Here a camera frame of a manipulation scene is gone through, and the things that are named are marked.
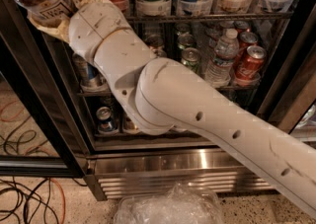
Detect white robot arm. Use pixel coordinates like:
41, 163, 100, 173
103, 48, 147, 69
46, 0, 316, 218

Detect clear water bottle middle shelf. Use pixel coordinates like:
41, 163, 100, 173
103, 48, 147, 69
204, 29, 239, 88

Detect clear plastic bag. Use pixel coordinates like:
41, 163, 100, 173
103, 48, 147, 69
114, 183, 224, 224

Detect red Coca-Cola can front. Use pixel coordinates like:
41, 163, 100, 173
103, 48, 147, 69
234, 45, 267, 86

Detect red coca-cola can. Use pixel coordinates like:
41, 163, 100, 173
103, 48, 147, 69
234, 45, 267, 86
233, 32, 259, 68

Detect glass fridge door left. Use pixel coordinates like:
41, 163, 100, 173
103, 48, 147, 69
0, 40, 83, 178

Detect red Coca-Cola can behind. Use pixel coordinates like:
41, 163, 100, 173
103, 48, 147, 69
233, 32, 259, 68

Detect blue Pepsi can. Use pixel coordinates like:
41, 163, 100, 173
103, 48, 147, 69
96, 107, 119, 134

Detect green soda can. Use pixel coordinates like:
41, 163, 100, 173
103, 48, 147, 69
181, 47, 200, 73

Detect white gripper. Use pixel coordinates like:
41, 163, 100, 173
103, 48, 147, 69
29, 0, 131, 64

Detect blue silver soda can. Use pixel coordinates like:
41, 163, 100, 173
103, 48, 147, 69
72, 54, 108, 93

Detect black and orange cables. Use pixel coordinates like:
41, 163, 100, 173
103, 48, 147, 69
0, 177, 88, 224

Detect gold ginger ale can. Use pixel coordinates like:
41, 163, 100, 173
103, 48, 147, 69
152, 49, 167, 58

